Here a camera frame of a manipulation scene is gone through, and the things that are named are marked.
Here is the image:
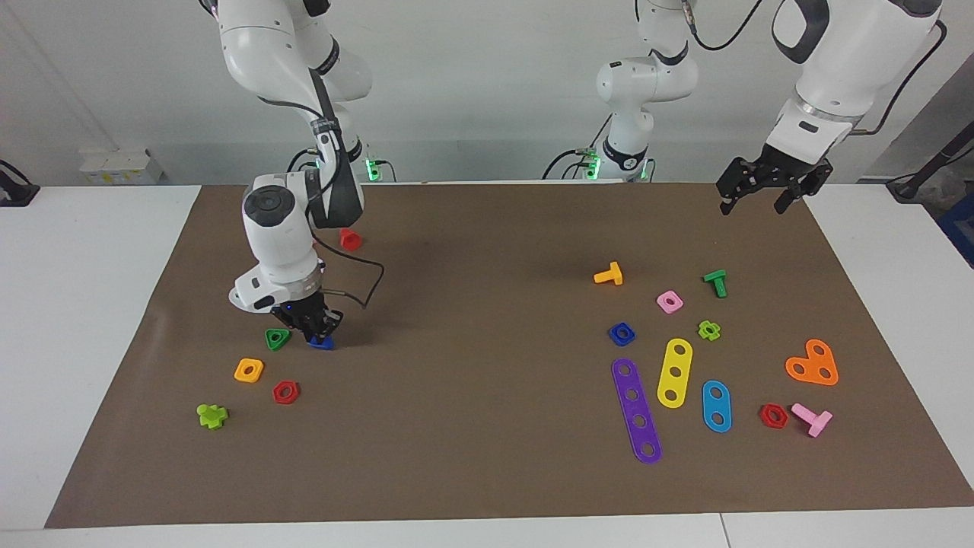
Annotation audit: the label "brown table mat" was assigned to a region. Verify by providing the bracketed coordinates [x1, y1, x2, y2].
[44, 181, 974, 529]

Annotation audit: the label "orange heart-shaped plate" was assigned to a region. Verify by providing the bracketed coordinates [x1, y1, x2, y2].
[785, 339, 839, 387]

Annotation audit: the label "yellow three-hole strip plate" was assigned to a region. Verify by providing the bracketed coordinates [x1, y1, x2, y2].
[657, 338, 694, 409]

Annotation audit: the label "blue plastic crate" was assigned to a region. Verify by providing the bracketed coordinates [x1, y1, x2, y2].
[937, 190, 974, 269]

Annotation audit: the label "blue two-hole strip plate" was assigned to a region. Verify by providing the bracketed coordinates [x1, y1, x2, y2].
[702, 380, 733, 434]

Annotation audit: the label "purple four-hole strip plate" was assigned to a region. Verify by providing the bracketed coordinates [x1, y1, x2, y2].
[611, 358, 663, 465]

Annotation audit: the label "pink plastic bolt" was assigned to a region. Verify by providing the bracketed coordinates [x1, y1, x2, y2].
[791, 403, 833, 438]

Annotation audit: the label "white power strip box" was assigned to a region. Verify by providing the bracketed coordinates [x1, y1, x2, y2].
[80, 148, 164, 185]

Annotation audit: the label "black clamp device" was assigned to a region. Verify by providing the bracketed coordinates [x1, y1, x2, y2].
[0, 160, 40, 208]

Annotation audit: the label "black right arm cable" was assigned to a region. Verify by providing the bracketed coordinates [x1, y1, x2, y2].
[310, 228, 385, 310]

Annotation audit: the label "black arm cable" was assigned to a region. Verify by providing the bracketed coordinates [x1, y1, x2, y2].
[685, 0, 948, 136]
[310, 228, 385, 310]

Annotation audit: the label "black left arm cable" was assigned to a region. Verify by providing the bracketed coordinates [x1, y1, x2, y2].
[685, 0, 948, 136]

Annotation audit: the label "black stand with cables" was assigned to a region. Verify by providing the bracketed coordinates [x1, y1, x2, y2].
[886, 122, 974, 200]

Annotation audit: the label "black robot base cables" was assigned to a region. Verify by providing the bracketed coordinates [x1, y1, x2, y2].
[542, 114, 613, 181]

